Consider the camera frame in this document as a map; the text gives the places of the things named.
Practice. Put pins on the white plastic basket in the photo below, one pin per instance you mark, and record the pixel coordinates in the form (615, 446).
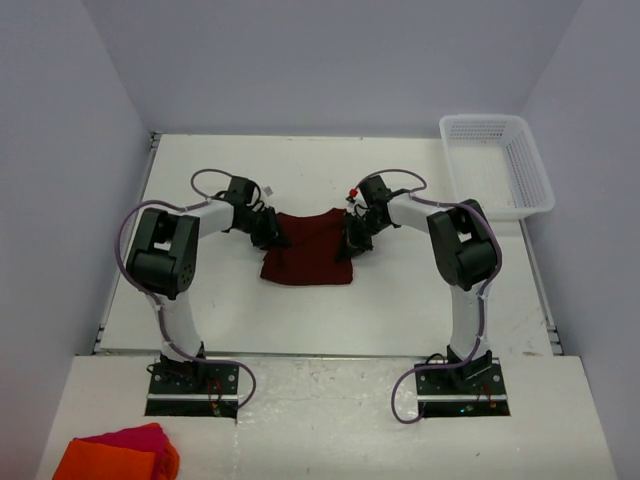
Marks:
(493, 159)

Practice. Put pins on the dark red t-shirt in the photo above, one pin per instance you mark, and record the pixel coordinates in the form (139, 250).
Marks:
(312, 257)

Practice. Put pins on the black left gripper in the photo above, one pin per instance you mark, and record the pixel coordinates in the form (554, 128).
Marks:
(271, 237)

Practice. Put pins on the pink folded t-shirt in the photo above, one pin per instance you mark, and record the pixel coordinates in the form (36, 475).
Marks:
(145, 438)

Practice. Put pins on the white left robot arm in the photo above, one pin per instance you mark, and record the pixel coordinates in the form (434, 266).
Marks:
(162, 257)

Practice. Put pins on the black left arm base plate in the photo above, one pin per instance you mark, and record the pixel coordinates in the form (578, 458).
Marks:
(192, 390)

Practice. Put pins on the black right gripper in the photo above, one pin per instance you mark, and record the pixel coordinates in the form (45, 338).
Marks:
(352, 242)

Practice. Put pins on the orange folded t-shirt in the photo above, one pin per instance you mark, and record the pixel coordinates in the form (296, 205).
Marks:
(84, 460)

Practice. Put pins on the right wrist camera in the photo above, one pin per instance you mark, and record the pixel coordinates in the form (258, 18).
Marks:
(352, 196)

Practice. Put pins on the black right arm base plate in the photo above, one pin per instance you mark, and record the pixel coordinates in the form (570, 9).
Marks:
(443, 394)

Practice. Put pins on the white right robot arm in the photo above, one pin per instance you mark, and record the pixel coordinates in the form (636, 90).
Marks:
(467, 255)

